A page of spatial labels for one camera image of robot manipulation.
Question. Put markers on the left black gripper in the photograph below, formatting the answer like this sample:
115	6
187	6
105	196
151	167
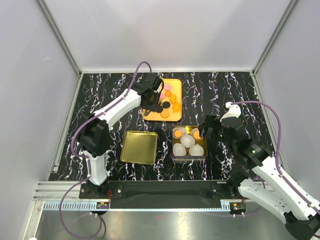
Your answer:
153	106

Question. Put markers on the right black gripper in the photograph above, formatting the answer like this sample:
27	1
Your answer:
211	121

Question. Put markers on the black sandwich cookie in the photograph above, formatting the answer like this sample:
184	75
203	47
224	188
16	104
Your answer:
166	104
159	109

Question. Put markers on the round tan sandwich biscuit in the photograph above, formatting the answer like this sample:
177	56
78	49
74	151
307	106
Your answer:
196	135

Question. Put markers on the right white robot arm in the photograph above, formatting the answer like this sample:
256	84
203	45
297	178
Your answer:
298	210

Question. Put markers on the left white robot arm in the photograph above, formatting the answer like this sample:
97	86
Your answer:
94	134

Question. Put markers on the top right paper cup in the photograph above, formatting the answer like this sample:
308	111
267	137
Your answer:
193	130

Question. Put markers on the paper cup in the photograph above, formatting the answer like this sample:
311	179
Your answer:
193	130
196	150
179	150
187	140
183	129

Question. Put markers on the orange swirl cookie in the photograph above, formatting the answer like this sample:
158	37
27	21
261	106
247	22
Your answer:
168	93

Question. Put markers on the yellow plastic tray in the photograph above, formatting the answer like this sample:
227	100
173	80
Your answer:
177	90

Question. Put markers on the round dotted tan biscuit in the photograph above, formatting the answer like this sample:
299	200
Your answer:
165	114

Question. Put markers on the pink round macaron cookie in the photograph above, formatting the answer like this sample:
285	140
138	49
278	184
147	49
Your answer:
168	87

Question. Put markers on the bottom right paper cup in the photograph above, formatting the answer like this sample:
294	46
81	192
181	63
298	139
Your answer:
196	150

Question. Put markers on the centre paper cup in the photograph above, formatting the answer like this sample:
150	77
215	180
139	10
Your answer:
187	140

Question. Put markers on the yellow fish shaped cookie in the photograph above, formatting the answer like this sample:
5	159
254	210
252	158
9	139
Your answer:
176	107

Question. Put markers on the decorated cookie tin box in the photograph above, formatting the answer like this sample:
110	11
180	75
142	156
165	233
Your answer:
187	157

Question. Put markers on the top left paper cup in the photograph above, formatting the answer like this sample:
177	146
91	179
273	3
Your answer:
183	129

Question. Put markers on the bottom left paper cup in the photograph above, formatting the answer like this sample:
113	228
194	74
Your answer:
179	150

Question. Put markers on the gold tin lid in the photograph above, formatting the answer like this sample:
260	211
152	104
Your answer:
139	147

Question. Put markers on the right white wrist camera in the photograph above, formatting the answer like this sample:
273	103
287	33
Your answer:
233	111

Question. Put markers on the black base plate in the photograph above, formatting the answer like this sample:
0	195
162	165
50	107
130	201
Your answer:
116	189

